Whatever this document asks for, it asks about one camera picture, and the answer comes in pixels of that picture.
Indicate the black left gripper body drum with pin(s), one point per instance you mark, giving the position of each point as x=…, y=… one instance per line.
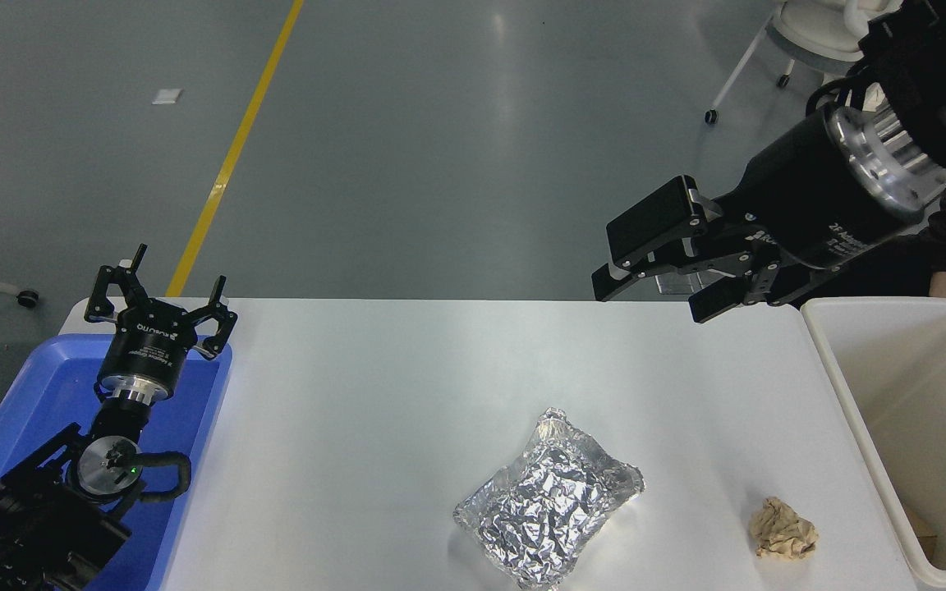
x=149, y=341

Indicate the black right gripper body drum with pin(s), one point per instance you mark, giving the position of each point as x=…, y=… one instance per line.
x=810, y=197

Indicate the silver foil plate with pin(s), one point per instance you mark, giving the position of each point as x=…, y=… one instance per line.
x=551, y=501

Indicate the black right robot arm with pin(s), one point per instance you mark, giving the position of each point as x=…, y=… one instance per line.
x=925, y=74

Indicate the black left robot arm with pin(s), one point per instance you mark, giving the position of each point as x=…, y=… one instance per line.
x=38, y=513

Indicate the silver floor plate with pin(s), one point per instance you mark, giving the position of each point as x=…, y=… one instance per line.
x=674, y=284

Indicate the blue plastic tray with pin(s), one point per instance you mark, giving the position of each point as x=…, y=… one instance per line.
x=38, y=394

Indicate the white wheeled chair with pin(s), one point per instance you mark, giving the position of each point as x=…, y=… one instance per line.
x=810, y=25

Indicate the large pale plastic bin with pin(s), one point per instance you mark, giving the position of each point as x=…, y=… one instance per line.
x=855, y=427

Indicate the small white floor tag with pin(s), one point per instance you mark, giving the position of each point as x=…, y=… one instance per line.
x=167, y=96

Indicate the crumpled tan paper ball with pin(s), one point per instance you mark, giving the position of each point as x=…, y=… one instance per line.
x=783, y=530

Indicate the brown cardboard piece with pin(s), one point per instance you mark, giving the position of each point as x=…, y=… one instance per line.
x=925, y=525

